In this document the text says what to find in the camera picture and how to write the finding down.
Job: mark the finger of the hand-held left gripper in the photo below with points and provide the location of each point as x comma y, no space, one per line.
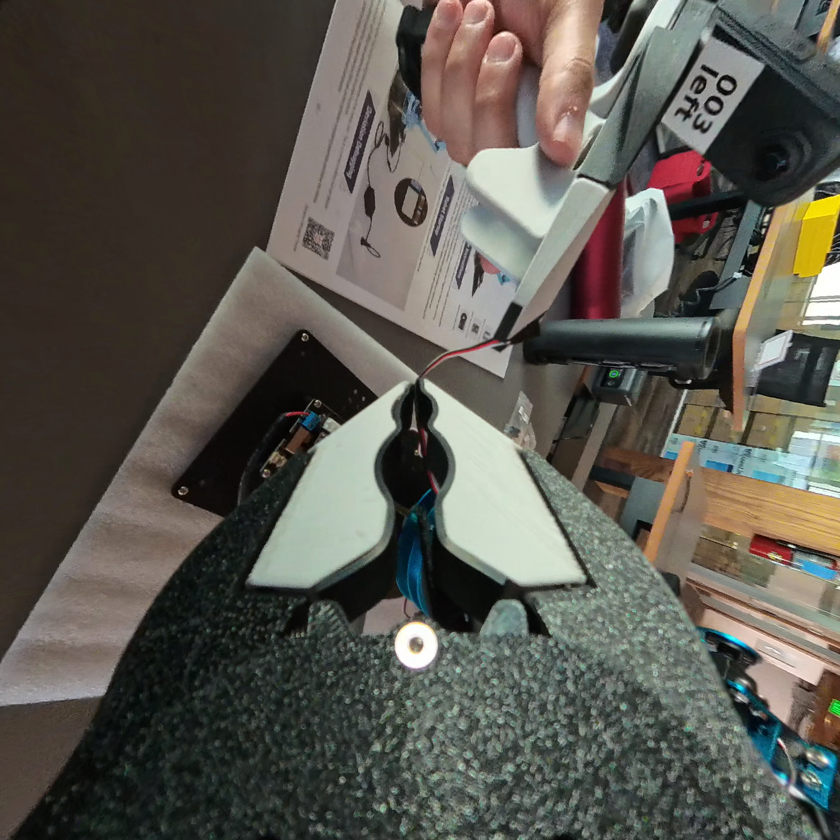
564,249

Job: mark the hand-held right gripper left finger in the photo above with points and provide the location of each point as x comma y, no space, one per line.
328,512

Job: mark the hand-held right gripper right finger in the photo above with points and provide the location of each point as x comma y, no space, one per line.
499,512

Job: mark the grey desk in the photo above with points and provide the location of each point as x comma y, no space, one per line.
131,131

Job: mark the person's left hand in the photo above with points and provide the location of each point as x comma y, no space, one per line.
485,79

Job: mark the red metal tube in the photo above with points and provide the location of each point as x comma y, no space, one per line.
600,262

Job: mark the white plastic bag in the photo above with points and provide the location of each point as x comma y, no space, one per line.
649,249

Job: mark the small clear parts bag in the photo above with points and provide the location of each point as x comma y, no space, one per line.
522,420

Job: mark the dark grey pole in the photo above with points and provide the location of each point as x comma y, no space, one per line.
623,341

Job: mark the red bag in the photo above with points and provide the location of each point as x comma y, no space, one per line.
676,190

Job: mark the yellow bin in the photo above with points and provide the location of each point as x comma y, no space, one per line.
817,236

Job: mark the white foam sheet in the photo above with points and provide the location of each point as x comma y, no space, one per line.
131,492

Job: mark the open instruction manual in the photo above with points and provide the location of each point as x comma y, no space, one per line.
341,216

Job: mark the white blue cardboard box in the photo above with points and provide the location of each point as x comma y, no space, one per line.
722,453

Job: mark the black box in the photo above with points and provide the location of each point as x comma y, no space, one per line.
807,374

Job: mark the black base plate with board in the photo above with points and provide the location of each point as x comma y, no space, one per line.
315,380

